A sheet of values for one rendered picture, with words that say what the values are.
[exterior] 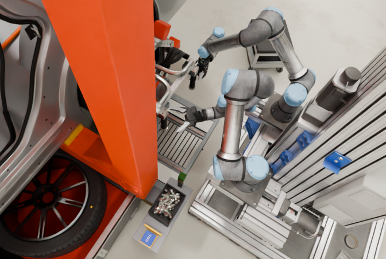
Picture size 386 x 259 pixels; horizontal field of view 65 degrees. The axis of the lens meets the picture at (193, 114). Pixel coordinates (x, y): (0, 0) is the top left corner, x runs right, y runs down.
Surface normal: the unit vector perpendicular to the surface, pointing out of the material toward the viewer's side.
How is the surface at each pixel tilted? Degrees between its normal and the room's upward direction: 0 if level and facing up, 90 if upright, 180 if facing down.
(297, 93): 8
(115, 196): 0
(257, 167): 8
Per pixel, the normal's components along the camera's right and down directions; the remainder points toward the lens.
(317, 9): 0.10, -0.47
